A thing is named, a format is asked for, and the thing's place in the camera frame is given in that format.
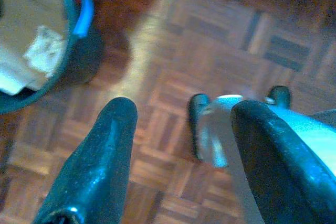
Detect flat white paper sheet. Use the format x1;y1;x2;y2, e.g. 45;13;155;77
0;47;30;96

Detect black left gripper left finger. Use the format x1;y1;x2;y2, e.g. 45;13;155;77
33;97;138;224

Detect dark round waste bin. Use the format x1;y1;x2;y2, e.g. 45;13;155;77
0;0;96;116

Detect crumpled white paper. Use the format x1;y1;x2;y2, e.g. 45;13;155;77
23;24;67;78

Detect beige paper bag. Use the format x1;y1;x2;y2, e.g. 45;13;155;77
0;0;69;54

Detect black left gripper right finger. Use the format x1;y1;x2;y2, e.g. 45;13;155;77
230;100;336;224

